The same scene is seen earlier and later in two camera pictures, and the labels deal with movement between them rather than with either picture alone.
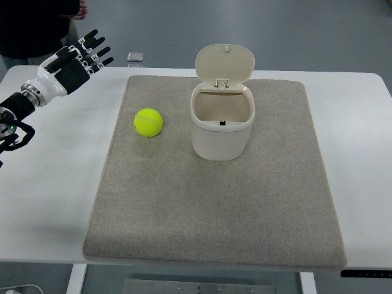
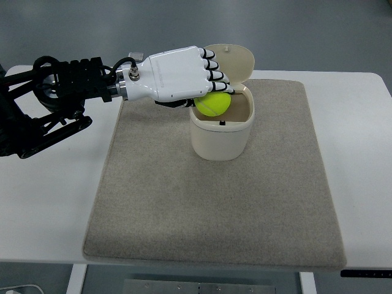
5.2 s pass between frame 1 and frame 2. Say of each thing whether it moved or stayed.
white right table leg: stayed
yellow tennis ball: moved
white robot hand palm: moved
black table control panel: stayed
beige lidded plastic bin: stayed
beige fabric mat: stayed
